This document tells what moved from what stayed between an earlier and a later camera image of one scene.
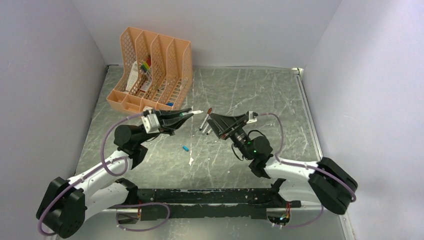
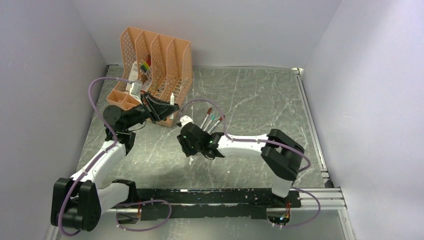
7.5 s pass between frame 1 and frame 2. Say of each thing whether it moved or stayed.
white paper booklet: stayed
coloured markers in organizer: stayed
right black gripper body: moved
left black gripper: moved
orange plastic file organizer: stayed
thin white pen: moved
